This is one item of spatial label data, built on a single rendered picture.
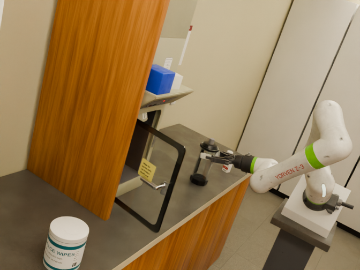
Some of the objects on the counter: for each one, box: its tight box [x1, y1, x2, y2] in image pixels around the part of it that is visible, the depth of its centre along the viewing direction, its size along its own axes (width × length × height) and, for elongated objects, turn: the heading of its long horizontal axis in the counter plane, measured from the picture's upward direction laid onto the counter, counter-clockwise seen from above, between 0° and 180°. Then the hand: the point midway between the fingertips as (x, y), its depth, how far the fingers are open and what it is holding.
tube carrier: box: [192, 142, 220, 181], centre depth 232 cm, size 11×11×21 cm
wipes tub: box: [43, 216, 89, 270], centre depth 144 cm, size 13×13×15 cm
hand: (208, 154), depth 230 cm, fingers closed on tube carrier, 9 cm apart
